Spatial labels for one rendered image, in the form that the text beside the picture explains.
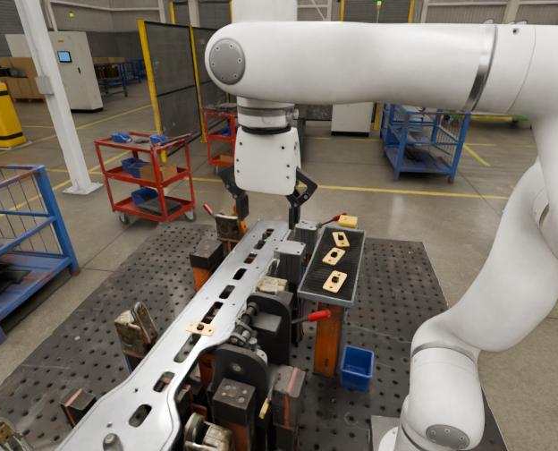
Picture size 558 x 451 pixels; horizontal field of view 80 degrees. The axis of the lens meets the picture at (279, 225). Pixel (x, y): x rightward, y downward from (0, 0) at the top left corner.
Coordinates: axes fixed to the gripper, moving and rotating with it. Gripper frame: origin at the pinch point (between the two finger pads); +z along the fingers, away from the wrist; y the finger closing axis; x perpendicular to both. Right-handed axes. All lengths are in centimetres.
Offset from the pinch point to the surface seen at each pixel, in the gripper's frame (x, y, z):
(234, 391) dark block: 11.6, 2.9, 32.7
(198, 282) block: -39, 44, 55
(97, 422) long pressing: 20, 32, 45
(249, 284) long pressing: -33, 20, 45
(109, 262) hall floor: -135, 204, 146
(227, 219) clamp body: -65, 44, 40
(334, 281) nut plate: -22.4, -9.8, 28.0
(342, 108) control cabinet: -667, 91, 91
